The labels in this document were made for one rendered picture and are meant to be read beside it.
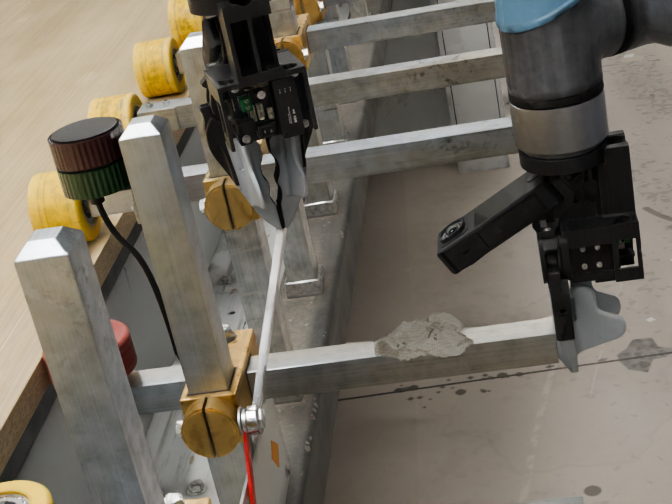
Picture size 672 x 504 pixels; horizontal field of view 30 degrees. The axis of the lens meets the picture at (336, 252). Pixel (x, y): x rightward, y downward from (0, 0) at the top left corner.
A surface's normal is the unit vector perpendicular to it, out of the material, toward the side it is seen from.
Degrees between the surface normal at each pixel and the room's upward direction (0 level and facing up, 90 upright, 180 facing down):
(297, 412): 0
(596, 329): 93
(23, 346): 0
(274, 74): 90
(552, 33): 90
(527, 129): 90
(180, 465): 0
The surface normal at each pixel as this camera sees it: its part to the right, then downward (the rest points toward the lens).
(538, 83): -0.42, 0.45
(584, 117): 0.40, 0.31
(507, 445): -0.18, -0.89
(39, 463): 0.98, -0.14
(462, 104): -0.07, 0.43
